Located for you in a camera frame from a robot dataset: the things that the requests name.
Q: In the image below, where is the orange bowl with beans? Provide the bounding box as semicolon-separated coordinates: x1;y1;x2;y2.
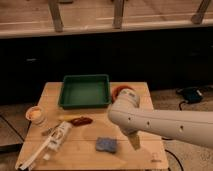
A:
111;85;134;103

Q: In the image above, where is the green plastic tray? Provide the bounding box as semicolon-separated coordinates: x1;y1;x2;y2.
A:
58;74;111;109

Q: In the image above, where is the black cable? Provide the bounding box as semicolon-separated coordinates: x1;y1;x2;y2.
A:
162;99;188;171

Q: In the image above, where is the red brown sausage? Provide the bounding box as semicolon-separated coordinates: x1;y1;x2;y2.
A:
71;117;93;126

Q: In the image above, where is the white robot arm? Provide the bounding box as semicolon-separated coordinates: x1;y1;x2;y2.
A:
108;89;213;149

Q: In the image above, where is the blue black device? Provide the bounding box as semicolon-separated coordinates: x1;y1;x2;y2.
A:
176;87;203;104

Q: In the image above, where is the white plastic bottle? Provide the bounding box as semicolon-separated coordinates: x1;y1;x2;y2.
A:
47;121;72;151

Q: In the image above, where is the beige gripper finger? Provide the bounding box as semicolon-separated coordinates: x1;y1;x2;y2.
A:
128;133;140;150

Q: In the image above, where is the blue sponge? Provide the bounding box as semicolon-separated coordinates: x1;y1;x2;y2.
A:
95;137;117;153

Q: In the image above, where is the white long tool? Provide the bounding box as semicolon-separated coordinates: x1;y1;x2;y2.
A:
17;140;50;171

